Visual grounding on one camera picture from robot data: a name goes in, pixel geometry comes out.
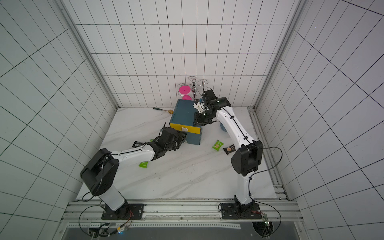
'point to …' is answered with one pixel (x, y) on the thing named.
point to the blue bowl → (222, 127)
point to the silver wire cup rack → (194, 85)
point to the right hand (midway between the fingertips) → (188, 125)
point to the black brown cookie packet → (229, 149)
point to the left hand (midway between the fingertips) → (185, 138)
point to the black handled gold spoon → (170, 111)
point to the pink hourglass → (185, 89)
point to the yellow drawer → (185, 128)
